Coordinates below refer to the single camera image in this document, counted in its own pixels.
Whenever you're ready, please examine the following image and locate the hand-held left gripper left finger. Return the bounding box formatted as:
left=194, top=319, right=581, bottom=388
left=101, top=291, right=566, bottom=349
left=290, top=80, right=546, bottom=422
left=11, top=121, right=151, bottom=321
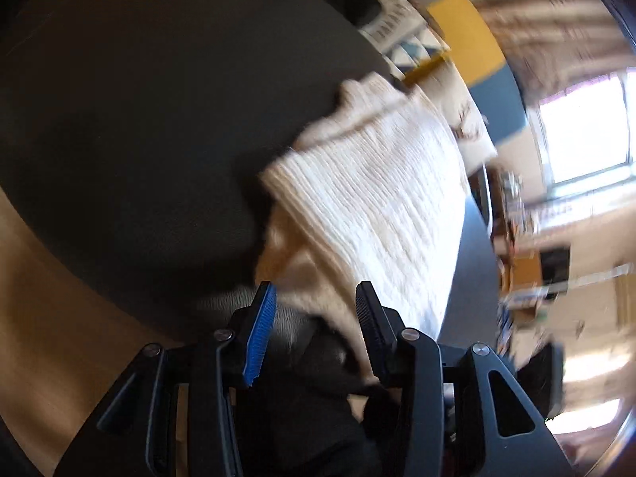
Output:
left=54, top=281, right=277, bottom=477

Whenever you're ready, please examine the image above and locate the black television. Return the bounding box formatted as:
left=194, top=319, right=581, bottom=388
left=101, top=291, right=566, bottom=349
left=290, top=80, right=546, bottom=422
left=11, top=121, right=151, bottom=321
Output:
left=538, top=247, right=570, bottom=287

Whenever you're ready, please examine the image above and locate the deer print pillow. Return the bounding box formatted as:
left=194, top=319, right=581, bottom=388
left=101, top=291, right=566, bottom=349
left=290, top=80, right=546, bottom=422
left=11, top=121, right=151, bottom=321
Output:
left=421, top=66, right=498, bottom=176

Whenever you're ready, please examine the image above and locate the window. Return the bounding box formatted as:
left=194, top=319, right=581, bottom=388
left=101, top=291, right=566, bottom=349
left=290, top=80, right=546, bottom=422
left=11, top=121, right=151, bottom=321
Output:
left=535, top=71, right=636, bottom=186

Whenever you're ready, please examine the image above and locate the dark blurred object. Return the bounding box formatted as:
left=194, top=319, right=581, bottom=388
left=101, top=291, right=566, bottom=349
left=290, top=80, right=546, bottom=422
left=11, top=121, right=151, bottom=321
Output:
left=516, top=342, right=566, bottom=419

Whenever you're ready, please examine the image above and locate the beige curtain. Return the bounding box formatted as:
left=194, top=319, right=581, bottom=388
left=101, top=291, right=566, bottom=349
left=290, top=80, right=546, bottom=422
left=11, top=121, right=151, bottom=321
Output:
left=476, top=0, right=623, bottom=106

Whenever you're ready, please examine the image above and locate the grey yellow blue sofa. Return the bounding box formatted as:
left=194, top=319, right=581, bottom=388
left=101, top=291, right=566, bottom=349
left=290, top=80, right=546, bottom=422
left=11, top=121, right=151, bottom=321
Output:
left=292, top=0, right=528, bottom=240

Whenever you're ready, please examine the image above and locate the triangle pattern pillow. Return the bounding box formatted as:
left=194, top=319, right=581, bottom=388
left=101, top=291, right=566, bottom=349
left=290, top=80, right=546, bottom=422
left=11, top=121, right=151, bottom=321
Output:
left=357, top=0, right=451, bottom=81

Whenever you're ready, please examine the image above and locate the wooden side table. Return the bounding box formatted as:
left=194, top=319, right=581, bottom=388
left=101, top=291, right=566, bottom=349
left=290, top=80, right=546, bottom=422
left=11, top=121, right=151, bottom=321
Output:
left=488, top=168, right=543, bottom=305

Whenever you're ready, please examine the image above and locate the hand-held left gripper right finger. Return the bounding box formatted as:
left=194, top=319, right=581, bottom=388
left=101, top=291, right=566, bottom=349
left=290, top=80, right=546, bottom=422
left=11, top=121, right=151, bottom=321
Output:
left=355, top=281, right=577, bottom=477

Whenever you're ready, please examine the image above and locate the cream knit sweater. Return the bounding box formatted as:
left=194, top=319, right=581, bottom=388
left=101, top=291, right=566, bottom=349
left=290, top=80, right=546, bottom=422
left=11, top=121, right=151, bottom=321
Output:
left=255, top=72, right=471, bottom=389

